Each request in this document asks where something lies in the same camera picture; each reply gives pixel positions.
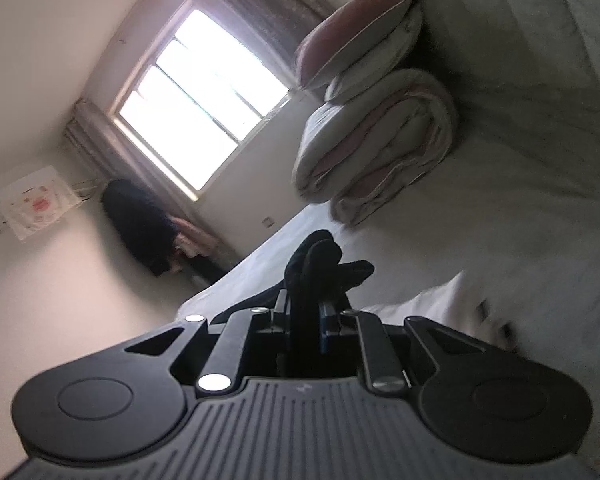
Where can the folded white garment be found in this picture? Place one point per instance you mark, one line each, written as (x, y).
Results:
(430, 305)

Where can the pink pillow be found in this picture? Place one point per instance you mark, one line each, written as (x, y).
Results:
(350, 35)

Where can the white red printed wall cloth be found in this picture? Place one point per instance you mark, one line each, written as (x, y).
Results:
(32, 205)

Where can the bed with white sheet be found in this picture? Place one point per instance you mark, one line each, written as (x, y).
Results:
(480, 240)

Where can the grey padded headboard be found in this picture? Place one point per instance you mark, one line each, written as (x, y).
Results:
(530, 50)

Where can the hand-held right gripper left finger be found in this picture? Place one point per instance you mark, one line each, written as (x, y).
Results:
(282, 315)

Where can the dark low furniture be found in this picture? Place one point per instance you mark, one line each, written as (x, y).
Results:
(212, 270)

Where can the pink hanging clothes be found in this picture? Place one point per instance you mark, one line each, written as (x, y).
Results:
(195, 240)

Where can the dark hanging clothes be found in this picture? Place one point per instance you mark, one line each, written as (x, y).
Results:
(140, 225)

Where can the folded white pink quilt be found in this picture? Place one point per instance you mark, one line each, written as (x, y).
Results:
(375, 135)
(380, 195)

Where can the white pillow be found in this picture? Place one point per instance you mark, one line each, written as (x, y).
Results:
(390, 60)

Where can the black garment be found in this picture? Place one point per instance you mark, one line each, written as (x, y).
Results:
(320, 265)

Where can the bright window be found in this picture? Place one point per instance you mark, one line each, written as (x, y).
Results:
(195, 100)

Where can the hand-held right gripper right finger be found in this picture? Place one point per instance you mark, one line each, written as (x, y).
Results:
(325, 327)

